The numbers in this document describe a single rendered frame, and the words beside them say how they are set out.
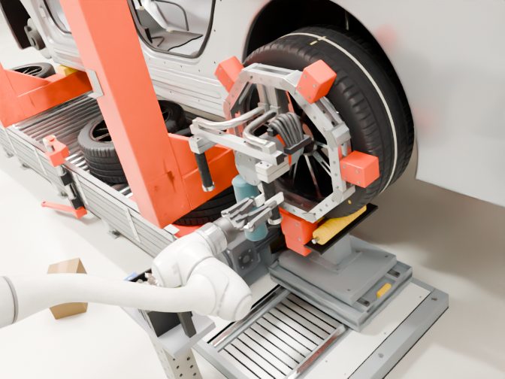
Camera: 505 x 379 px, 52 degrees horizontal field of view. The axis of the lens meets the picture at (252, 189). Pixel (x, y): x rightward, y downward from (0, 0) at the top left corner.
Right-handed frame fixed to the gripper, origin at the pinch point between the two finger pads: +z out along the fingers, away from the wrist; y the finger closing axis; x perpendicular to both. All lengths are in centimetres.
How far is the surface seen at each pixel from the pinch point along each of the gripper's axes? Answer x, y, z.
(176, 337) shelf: -38, -15, -37
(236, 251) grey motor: -45, -39, 7
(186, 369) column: -71, -30, -33
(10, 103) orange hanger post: -17, -252, 0
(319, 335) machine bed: -77, -5, 14
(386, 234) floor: -83, -25, 86
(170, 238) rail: -47, -73, -3
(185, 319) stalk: -29.5, -10.6, -33.8
